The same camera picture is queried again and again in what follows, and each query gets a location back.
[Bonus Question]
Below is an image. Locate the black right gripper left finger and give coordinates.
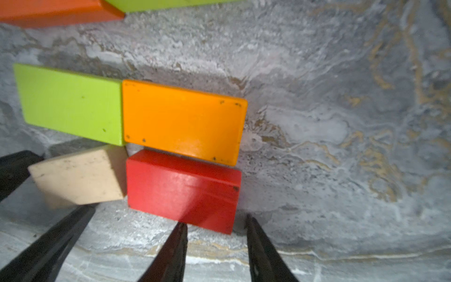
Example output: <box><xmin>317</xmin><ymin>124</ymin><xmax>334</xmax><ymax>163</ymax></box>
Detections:
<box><xmin>139</xmin><ymin>223</ymin><xmax>188</xmax><ymax>282</ymax></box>

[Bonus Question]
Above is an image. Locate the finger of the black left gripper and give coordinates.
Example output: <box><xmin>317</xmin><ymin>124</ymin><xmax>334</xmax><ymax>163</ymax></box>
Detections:
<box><xmin>1</xmin><ymin>150</ymin><xmax>44</xmax><ymax>201</ymax></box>
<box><xmin>1</xmin><ymin>205</ymin><xmax>96</xmax><ymax>282</ymax></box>

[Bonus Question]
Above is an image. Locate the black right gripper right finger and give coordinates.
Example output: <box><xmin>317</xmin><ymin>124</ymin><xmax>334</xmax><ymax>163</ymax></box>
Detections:
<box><xmin>246</xmin><ymin>214</ymin><xmax>298</xmax><ymax>282</ymax></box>

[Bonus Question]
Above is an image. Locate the red rectangular block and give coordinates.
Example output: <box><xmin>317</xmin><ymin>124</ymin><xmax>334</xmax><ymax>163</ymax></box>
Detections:
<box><xmin>126</xmin><ymin>150</ymin><xmax>242</xmax><ymax>235</ymax></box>

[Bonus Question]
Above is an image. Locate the natural wood rectangular block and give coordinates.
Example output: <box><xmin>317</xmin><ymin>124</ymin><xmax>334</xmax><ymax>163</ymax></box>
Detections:
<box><xmin>28</xmin><ymin>145</ymin><xmax>128</xmax><ymax>209</ymax></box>

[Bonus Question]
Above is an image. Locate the green square block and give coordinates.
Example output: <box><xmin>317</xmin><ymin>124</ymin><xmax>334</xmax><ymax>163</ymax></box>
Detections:
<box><xmin>13</xmin><ymin>63</ymin><xmax>125</xmax><ymax>146</ymax></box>

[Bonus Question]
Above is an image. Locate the orange square block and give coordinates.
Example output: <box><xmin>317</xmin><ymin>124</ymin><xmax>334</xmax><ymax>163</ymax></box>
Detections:
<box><xmin>122</xmin><ymin>80</ymin><xmax>248</xmax><ymax>166</ymax></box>

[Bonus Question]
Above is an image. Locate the orange rectangular block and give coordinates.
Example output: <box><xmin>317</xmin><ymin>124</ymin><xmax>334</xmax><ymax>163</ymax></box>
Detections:
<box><xmin>1</xmin><ymin>0</ymin><xmax>125</xmax><ymax>28</ymax></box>

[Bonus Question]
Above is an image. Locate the lime green rectangular block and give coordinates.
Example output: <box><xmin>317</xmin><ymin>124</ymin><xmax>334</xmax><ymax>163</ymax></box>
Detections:
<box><xmin>106</xmin><ymin>0</ymin><xmax>234</xmax><ymax>13</ymax></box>

